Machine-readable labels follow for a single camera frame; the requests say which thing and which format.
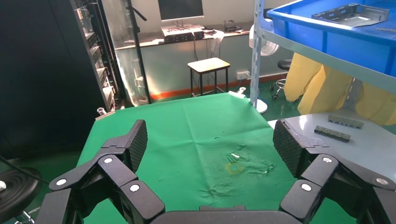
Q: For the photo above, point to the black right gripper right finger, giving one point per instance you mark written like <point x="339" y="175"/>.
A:
<point x="318" y="171"/>

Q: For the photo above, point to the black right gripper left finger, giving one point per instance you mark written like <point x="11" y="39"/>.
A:
<point x="117" y="170"/>

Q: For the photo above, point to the white metal shelf rack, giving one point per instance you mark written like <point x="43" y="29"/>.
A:
<point x="355" y="148"/>

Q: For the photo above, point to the silver binder clip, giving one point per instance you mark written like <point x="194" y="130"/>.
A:
<point x="238" y="92"/>
<point x="103" y="113"/>

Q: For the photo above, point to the green table cloth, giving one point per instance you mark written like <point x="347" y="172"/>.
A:
<point x="191" y="139"/>

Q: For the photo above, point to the yellow fabric bundle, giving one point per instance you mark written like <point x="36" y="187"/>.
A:
<point x="309" y="83"/>

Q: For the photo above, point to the black round stool chrome base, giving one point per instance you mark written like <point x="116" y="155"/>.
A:
<point x="15" y="191"/>
<point x="283" y="65"/>

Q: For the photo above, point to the black stand pole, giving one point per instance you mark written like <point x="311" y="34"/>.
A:
<point x="140" y="54"/>

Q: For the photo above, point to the black server rack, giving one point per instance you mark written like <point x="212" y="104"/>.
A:
<point x="96" y="52"/>

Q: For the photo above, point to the white power strip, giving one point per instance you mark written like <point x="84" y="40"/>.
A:
<point x="243" y="75"/>

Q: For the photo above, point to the clear plastic sheet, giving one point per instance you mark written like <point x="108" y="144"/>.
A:
<point x="123" y="46"/>

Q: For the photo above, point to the long wooden top desk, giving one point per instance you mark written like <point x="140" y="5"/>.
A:
<point x="148" y="40"/>

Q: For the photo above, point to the white standing fan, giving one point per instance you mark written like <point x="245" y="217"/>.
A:
<point x="270" y="46"/>

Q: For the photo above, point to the small wooden top table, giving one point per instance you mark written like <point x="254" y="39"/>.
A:
<point x="208" y="65"/>

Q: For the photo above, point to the large blue plastic bin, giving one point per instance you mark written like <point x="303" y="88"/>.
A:
<point x="309" y="31"/>

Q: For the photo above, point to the flat black device box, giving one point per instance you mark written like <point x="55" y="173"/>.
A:
<point x="182" y="38"/>

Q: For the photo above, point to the white keyboard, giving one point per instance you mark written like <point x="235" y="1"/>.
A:
<point x="182" y="29"/>

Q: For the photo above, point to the white cloth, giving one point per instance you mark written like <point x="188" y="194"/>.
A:
<point x="216" y="35"/>

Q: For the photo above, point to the black headset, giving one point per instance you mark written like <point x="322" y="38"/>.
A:
<point x="231" y="26"/>

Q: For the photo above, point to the black computer monitor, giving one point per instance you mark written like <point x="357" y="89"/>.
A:
<point x="181" y="9"/>

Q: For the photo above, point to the notched grey metal rail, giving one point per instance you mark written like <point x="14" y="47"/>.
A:
<point x="332" y="133"/>
<point x="345" y="121"/>

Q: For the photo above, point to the large black enclosure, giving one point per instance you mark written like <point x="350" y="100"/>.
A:
<point x="37" y="77"/>

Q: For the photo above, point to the grey sheet metal bracket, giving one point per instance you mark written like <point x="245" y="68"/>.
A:
<point x="351" y="14"/>

